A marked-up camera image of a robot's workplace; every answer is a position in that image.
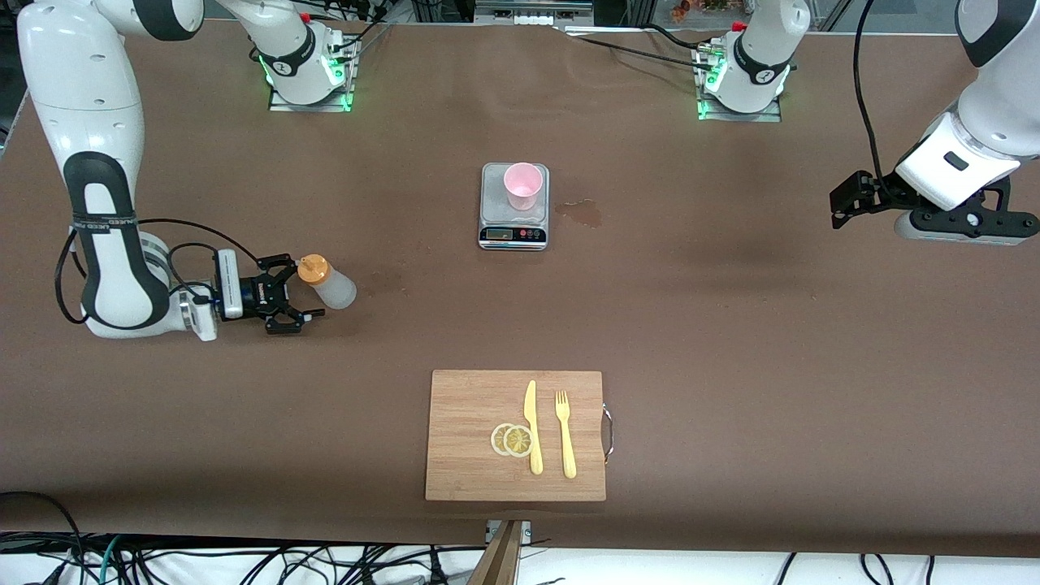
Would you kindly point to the yellow plastic knife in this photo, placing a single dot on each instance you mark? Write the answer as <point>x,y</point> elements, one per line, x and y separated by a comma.
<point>532,431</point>

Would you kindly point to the clear squeeze bottle orange cap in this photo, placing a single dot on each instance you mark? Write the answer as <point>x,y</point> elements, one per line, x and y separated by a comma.
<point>333,288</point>

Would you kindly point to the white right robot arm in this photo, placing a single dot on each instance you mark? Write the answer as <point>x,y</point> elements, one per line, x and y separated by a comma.
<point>89,97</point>

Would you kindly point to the yellow plastic fork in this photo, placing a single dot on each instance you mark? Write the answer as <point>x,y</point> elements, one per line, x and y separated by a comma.
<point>566,443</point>

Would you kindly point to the wooden post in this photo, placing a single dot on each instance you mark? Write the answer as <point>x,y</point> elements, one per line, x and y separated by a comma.
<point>500,561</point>

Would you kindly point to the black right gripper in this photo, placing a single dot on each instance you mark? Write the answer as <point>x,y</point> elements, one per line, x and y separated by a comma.
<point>249,292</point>

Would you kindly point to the aluminium right arm base plate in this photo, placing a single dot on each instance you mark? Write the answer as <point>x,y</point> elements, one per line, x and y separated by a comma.
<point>313,104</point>

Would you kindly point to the pink plastic cup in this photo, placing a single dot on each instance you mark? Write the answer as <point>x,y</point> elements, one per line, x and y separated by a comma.
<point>522,185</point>

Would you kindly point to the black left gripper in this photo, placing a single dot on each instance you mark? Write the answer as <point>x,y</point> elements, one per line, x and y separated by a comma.
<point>876,195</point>

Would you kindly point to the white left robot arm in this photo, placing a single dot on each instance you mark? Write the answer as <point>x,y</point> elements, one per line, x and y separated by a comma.
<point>991,106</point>

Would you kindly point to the silver digital kitchen scale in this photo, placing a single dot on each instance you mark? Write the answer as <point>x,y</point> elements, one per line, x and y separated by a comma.
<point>500,207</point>

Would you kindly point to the lemon slice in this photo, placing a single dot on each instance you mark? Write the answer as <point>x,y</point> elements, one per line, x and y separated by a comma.
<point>496,439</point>
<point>518,440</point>

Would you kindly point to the aluminium left arm base plate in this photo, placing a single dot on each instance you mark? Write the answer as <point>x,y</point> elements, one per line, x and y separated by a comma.
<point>772,114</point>

